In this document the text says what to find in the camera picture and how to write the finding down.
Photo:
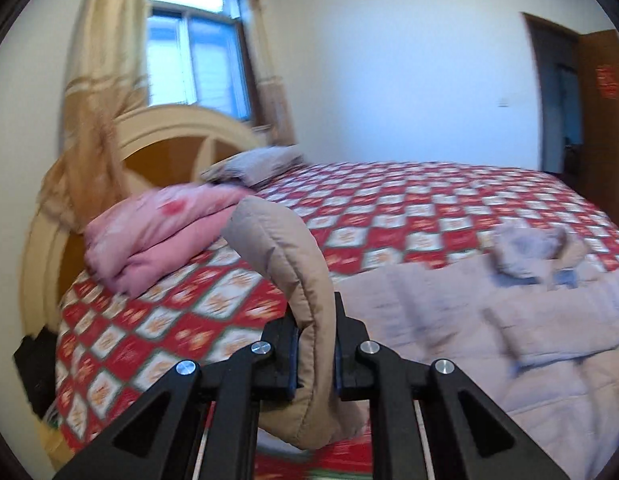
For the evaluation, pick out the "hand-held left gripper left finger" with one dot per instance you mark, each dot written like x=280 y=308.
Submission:
x=291 y=362

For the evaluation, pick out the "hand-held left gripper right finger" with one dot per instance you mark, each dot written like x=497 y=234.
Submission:
x=338 y=366

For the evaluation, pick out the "beige puffer jacket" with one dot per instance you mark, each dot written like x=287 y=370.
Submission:
x=439 y=310

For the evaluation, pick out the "red checkered printed blanket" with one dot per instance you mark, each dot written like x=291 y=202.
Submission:
x=389 y=210

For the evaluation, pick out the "pink folded quilt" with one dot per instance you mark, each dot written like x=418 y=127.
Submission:
x=154 y=230

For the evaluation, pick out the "striped grey pillow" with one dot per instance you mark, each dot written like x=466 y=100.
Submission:
x=259 y=165

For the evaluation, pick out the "dark bag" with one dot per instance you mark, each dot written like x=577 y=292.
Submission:
x=36 y=375

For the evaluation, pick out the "beige curtain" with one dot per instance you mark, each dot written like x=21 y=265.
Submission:
x=275 y=100
x=106 y=60

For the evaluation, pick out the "cream wooden headboard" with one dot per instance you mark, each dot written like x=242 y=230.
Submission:
x=154 y=130

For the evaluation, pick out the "window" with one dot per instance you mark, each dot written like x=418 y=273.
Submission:
x=199 y=50

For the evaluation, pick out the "brown wooden door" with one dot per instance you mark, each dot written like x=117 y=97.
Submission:
x=607 y=150

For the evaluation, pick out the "red paper door decoration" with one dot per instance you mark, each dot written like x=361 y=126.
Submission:
x=608 y=82

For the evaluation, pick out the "dark door frame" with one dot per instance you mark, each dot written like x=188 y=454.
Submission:
x=534 y=85

